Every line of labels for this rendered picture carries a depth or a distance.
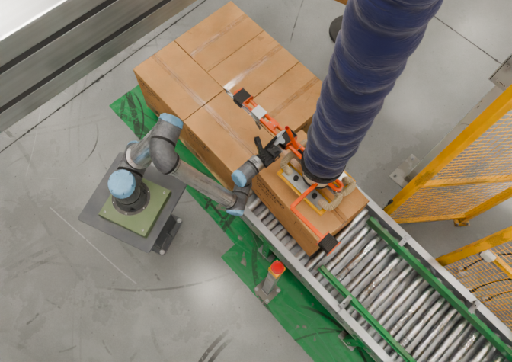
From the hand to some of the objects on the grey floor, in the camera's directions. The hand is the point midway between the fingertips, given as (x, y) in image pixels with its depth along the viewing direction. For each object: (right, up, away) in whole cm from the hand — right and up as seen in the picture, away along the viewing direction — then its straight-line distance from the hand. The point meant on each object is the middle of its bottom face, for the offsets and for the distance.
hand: (283, 135), depth 239 cm
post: (-6, -108, +87) cm, 139 cm away
